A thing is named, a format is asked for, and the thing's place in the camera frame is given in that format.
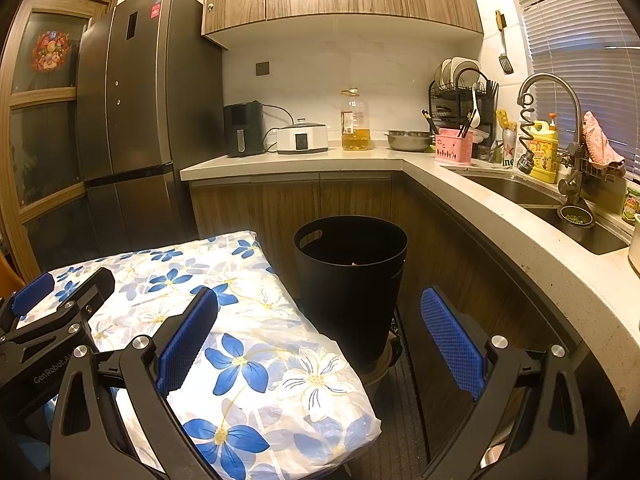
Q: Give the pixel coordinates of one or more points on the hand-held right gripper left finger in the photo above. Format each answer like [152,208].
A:
[187,340]

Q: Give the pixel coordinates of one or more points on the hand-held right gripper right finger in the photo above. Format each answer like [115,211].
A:
[452,342]

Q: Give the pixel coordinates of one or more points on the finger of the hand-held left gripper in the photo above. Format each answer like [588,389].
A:
[32,292]
[95,285]

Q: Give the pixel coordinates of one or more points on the black plastic bin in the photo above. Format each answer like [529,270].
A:
[350,290]

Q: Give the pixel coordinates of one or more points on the orange chair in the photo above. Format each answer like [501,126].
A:
[7,272]

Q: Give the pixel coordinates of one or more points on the blue floral tablecloth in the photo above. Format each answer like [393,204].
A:
[280,360]

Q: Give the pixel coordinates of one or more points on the kitchen counter with wooden cabinets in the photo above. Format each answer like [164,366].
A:
[475,230]

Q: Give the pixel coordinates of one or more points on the wooden glass door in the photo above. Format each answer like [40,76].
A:
[45,135]

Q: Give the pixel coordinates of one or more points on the steel kitchen sink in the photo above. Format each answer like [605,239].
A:
[520,192]

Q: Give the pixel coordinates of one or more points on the steel sink strainer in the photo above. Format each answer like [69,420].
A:
[576,217]

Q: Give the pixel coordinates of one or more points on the dark steel refrigerator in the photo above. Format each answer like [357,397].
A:
[140,110]

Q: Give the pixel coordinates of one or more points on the pink utensil holder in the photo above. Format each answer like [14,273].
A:
[452,149]

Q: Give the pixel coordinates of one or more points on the silver drink can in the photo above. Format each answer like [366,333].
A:
[509,150]

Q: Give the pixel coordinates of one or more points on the steel basin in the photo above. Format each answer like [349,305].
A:
[407,141]

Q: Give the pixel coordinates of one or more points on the yellow detergent bottle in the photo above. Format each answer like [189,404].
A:
[544,152]

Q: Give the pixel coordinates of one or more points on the black air fryer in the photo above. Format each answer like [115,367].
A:
[242,127]

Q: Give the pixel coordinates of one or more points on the white rice cooker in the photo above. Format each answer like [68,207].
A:
[302,139]

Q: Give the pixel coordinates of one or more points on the white ladle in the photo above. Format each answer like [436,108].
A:
[475,110]

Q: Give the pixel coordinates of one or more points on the black dish rack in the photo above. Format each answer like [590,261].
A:
[450,105]

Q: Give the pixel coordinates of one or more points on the cooking oil bottle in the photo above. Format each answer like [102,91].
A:
[356,125]

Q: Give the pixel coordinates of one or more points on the red round door decoration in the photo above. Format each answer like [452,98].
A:
[50,50]

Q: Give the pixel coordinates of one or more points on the pink dish cloth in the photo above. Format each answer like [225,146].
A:
[597,140]

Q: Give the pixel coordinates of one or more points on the white plate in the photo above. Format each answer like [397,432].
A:
[465,69]
[442,74]

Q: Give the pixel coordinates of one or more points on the steel kitchen faucet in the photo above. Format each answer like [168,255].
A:
[555,80]

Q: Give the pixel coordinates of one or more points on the metal slotted spatula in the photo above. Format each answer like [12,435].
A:
[505,62]

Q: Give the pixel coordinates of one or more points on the window blinds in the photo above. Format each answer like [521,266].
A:
[585,35]

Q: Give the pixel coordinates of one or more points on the dark wall socket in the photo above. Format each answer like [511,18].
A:
[262,68]

